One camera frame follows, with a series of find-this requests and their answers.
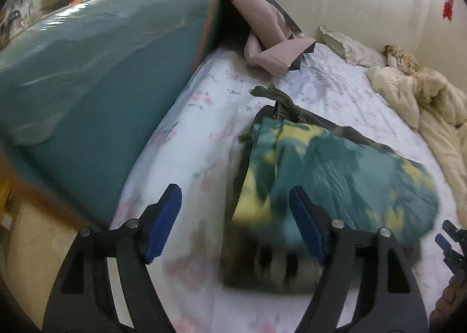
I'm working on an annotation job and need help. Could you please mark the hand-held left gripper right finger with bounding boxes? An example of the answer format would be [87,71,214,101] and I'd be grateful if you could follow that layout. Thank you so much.
[288,185,429,333]

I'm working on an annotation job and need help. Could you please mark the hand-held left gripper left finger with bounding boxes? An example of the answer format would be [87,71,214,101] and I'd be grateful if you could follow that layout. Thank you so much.
[42,183,183,333]

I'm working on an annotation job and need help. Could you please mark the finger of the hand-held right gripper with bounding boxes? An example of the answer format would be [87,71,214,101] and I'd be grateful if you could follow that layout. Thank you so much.
[441,219,467,244]
[435,234,467,277]

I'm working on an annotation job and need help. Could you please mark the teal yellow floral shorts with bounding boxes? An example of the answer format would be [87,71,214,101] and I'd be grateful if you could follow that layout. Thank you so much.
[231,117,440,246]

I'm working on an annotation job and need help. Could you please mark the person's right hand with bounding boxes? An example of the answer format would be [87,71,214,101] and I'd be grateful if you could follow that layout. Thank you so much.
[430,271,467,333]

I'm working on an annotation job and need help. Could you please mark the floral bed sheet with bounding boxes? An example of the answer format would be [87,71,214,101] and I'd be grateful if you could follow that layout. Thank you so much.
[109,43,467,333]

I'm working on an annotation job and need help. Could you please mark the cream bear print quilt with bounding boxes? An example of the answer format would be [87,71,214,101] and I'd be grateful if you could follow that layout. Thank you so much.
[367,65,467,210]

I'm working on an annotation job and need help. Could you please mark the teal upholstered headboard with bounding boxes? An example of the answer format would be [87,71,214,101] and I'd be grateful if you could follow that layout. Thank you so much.
[0,0,223,232]

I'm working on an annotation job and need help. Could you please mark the patterned doll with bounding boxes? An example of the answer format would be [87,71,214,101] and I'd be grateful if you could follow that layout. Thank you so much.
[383,44,420,75]

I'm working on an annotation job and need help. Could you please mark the floral pillow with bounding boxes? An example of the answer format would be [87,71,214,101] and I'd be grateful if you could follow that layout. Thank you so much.
[320,26,387,67]

